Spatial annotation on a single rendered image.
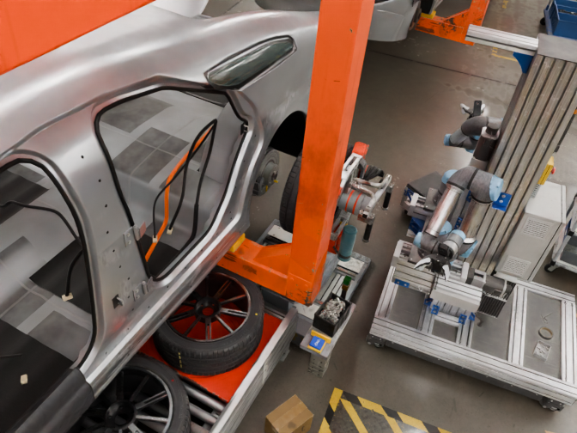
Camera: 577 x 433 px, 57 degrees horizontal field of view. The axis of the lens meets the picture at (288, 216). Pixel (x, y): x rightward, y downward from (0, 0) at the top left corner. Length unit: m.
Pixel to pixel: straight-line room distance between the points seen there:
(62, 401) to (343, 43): 1.78
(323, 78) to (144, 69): 0.71
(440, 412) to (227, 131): 2.11
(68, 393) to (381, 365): 2.00
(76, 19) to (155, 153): 2.46
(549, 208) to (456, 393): 1.31
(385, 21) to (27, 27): 4.80
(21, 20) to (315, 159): 1.77
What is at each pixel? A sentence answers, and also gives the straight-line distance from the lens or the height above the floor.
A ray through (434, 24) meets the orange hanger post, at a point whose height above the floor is 0.64.
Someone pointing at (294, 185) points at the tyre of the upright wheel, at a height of 1.04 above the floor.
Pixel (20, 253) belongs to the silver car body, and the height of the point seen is 0.91.
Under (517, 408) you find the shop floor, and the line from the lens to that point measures 3.80.
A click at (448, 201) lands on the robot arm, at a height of 1.32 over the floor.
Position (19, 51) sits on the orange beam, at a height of 2.64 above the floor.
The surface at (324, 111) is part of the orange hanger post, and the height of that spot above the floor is 1.81.
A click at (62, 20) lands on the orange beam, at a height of 2.65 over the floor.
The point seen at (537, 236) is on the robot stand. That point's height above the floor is 1.10.
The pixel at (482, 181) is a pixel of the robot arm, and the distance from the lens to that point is 2.76.
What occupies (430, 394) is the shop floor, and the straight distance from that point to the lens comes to 3.63.
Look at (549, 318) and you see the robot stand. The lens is 4.05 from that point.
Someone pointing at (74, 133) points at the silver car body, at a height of 1.91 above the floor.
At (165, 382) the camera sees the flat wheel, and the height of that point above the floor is 0.50.
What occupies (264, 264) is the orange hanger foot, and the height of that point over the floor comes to 0.69.
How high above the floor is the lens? 3.00
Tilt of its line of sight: 43 degrees down
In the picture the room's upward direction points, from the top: 6 degrees clockwise
